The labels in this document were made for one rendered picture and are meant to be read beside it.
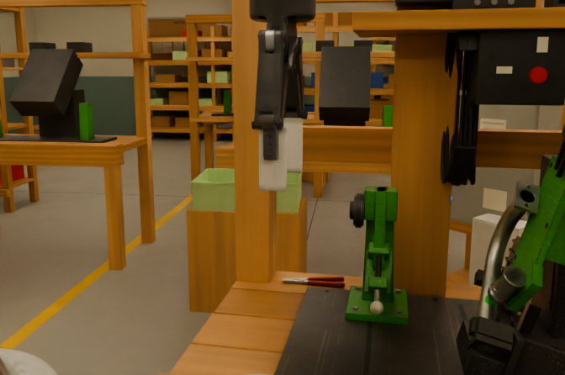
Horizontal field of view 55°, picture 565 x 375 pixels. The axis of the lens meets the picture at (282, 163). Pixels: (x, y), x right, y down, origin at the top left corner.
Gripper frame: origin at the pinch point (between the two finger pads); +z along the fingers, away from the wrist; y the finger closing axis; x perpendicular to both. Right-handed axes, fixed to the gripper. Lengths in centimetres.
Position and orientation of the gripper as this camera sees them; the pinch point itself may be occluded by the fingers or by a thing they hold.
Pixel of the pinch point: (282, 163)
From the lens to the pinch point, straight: 63.9
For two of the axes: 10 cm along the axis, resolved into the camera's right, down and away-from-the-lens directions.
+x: 9.8, 0.3, -1.9
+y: -2.0, 1.7, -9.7
